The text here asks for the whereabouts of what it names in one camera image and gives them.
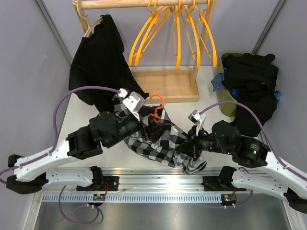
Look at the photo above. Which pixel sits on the aluminium rail base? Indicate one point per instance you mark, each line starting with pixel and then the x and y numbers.
pixel 170 181

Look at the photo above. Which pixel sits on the white slotted cable duct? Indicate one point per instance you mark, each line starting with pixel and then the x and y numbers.
pixel 133 198

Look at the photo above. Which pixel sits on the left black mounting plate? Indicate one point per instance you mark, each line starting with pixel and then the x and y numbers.
pixel 109 183

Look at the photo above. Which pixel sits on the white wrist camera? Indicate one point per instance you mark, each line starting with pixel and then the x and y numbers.
pixel 133 102
pixel 197 119

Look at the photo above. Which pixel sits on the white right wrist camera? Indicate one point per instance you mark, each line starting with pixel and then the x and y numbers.
pixel 197 119

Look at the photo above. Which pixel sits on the orange hanger empty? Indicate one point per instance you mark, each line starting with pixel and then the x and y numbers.
pixel 187 17
pixel 177 34

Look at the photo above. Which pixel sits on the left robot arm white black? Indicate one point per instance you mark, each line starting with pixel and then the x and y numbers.
pixel 40 171

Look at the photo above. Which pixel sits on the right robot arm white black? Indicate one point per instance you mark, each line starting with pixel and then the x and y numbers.
pixel 259 168

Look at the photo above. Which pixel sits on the black white checkered shirt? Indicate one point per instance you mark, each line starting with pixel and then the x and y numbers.
pixel 163 150

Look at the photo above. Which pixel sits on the blue checked shirt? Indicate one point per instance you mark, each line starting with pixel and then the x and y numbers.
pixel 217 85

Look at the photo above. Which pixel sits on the red orange hanger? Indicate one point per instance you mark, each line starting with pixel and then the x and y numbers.
pixel 156 117

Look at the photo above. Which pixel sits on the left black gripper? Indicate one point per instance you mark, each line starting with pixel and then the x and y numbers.
pixel 156 129

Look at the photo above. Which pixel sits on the wooden clothes rack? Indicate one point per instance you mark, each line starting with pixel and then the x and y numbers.
pixel 176 86

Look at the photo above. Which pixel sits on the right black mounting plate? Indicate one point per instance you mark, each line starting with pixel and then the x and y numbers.
pixel 218 184

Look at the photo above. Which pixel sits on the black t-shirt on rack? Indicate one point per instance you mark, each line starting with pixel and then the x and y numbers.
pixel 99 61

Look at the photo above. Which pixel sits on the black mounting plate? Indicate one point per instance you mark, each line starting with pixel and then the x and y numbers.
pixel 218 184
pixel 109 183

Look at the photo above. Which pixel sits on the green laundry basket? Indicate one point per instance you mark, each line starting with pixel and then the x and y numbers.
pixel 228 109

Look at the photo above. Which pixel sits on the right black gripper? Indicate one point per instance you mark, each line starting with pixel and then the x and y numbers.
pixel 187 147

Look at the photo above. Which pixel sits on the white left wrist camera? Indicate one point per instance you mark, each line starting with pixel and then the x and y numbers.
pixel 133 102

